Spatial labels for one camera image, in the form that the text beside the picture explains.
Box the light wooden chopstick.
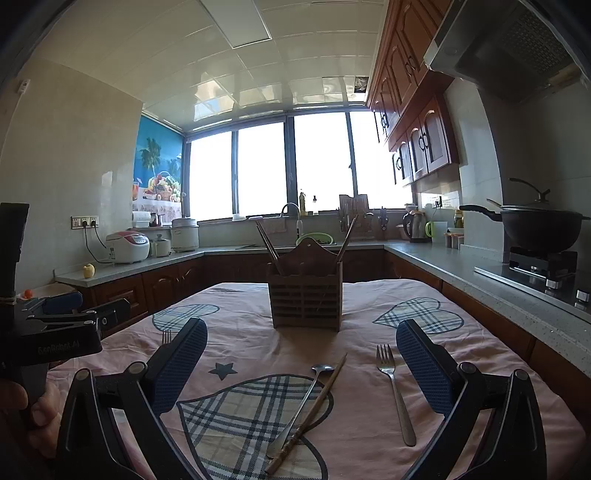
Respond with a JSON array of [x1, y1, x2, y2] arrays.
[[340, 215, 359, 263], [267, 353, 348, 475], [336, 219, 355, 264]]

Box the black wok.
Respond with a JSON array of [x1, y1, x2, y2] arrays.
[[459, 203, 585, 254]]

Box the fruit printed window blind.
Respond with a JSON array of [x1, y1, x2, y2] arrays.
[[133, 114, 184, 204]]

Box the white and red rice cooker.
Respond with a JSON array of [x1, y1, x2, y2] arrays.
[[105, 231, 151, 265]]

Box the group of seasoning jars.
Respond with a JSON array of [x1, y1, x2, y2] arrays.
[[443, 210, 465, 250]]

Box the steel kitchen faucet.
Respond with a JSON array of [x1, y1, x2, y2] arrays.
[[281, 202, 303, 245]]

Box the kitchen window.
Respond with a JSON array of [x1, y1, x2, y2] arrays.
[[182, 108, 414, 222]]

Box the ceiling light panel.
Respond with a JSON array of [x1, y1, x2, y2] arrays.
[[199, 0, 273, 49]]

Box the large white pot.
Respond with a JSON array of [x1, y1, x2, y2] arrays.
[[170, 217, 200, 253]]

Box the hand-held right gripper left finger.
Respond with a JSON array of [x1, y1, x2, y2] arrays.
[[55, 316, 208, 480]]

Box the gas stove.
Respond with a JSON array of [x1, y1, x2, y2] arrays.
[[475, 249, 591, 310]]

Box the wooden utensil holder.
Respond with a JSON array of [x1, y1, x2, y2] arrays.
[[268, 240, 343, 332]]

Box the black wok lid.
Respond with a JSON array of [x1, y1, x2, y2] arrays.
[[501, 178, 583, 214]]

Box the stainless steel spoon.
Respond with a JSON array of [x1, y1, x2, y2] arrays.
[[267, 364, 335, 459]]

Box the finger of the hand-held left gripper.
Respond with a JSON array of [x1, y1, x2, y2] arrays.
[[25, 299, 132, 340], [42, 293, 85, 315]]

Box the person's left hand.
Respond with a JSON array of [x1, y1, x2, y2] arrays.
[[0, 381, 63, 460]]

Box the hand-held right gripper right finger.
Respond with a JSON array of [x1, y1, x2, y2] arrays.
[[396, 318, 561, 480]]

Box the dark brown chopstick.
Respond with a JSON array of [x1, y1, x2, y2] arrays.
[[255, 220, 280, 274], [261, 220, 283, 273]]

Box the electric kettle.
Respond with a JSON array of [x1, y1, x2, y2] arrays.
[[402, 209, 428, 243]]

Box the wooden upper cabinets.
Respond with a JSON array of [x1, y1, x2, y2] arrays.
[[367, 0, 462, 185]]

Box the pink printed tablecloth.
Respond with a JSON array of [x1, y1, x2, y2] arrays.
[[46, 277, 575, 480]]

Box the black power cable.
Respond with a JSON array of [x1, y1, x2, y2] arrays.
[[83, 225, 115, 265]]

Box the range hood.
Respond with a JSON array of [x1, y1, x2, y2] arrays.
[[424, 0, 591, 104]]

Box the grey kitchen countertop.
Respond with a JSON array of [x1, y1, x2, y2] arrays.
[[54, 242, 591, 365]]

